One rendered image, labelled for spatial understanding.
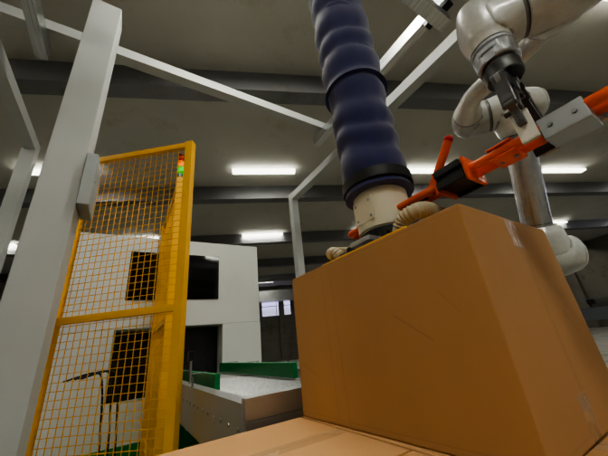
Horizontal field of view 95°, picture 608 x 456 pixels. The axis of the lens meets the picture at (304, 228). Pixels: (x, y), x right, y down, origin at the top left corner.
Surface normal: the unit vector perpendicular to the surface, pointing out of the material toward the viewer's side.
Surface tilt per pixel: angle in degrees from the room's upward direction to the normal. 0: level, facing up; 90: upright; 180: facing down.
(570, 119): 90
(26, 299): 90
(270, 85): 90
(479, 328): 90
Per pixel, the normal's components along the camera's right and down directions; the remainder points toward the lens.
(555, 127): -0.85, -0.12
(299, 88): 0.15, -0.39
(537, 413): 0.53, -0.37
